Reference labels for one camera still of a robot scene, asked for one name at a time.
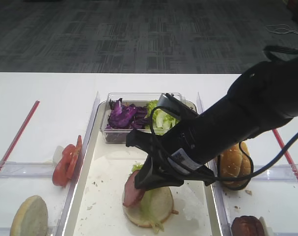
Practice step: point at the left clear acrylic divider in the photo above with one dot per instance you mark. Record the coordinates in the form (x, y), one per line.
(86, 137)

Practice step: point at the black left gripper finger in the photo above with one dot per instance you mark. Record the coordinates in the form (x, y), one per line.
(143, 179)

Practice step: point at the white metal tray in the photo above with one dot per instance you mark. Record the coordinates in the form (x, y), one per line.
(96, 209)

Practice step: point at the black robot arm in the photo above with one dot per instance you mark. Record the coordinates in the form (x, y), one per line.
(263, 98)

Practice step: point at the clear plastic salad container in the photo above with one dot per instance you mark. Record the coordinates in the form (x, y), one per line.
(118, 136)

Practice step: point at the rear tomato slice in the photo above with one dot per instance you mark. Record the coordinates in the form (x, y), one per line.
(74, 158)

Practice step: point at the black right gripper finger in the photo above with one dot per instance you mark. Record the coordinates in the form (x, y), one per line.
(160, 179)

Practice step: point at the white tomato pusher block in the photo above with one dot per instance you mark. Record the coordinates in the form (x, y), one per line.
(57, 156)

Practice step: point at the brown meat patty slice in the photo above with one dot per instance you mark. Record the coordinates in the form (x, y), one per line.
(132, 195)

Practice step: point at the bun half at left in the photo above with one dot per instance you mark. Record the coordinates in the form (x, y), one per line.
(31, 219)

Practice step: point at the right upper clear cross rail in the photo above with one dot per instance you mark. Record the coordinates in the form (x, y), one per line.
(280, 173)

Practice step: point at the left red strip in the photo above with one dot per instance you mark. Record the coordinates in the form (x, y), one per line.
(19, 133)

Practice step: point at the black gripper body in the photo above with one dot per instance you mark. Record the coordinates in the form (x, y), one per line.
(180, 151)

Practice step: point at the rear sesame bun top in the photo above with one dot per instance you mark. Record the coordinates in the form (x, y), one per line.
(246, 166)

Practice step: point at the left clear cross rail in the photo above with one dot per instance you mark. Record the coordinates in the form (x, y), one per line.
(10, 169)

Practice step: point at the bottom bun half on tray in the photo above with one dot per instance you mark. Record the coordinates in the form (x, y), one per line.
(161, 201)

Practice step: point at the clear cross rail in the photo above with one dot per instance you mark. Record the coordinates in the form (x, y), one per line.
(280, 173)
(10, 169)

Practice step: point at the green lettuce pieces in container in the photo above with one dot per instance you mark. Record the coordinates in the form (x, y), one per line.
(162, 121)

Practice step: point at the sesame bun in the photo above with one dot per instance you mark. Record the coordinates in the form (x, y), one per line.
(246, 166)
(230, 162)

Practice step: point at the front sesame bun top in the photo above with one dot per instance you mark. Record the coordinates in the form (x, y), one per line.
(230, 162)

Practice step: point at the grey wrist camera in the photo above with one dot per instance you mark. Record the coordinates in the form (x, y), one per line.
(174, 107)

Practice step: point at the purple cabbage shreds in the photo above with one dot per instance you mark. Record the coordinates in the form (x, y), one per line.
(126, 116)

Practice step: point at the remaining meat patties stack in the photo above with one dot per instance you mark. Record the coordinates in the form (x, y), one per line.
(247, 226)

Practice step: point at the lettuce leaf on bun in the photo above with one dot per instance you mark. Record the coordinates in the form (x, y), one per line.
(148, 206)

